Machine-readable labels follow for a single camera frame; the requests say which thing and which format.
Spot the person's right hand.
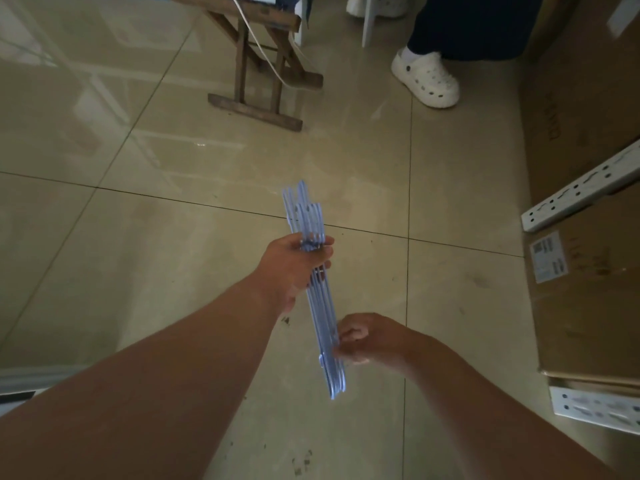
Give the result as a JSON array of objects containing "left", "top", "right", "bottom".
[{"left": 332, "top": 312, "right": 432, "bottom": 379}]

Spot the person's left hand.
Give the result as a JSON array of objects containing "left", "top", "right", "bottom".
[{"left": 251, "top": 233, "right": 335, "bottom": 317}]

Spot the bunch of blue wire hangers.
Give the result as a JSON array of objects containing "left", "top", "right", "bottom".
[{"left": 281, "top": 180, "right": 347, "bottom": 401}]

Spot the person's left forearm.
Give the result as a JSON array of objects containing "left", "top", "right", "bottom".
[{"left": 0, "top": 274, "right": 281, "bottom": 480}]

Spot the person's right forearm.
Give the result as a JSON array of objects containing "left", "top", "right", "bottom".
[{"left": 412, "top": 339, "right": 621, "bottom": 480}]

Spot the wooden folding stool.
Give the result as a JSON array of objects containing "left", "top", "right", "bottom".
[{"left": 169, "top": 0, "right": 325, "bottom": 133}]

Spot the white slotted metal shelf unit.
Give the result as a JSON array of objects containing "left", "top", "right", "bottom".
[{"left": 521, "top": 138, "right": 640, "bottom": 437}]

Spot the white shipping label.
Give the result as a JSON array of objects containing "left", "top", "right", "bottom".
[{"left": 529, "top": 230, "right": 569, "bottom": 285}]

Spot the large brown cardboard box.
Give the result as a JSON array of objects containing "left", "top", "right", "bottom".
[{"left": 519, "top": 0, "right": 640, "bottom": 388}]

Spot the dark blue cloth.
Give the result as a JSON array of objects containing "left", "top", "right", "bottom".
[{"left": 277, "top": 0, "right": 313, "bottom": 23}]

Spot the white cable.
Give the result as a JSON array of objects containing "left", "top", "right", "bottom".
[{"left": 227, "top": 0, "right": 301, "bottom": 89}]

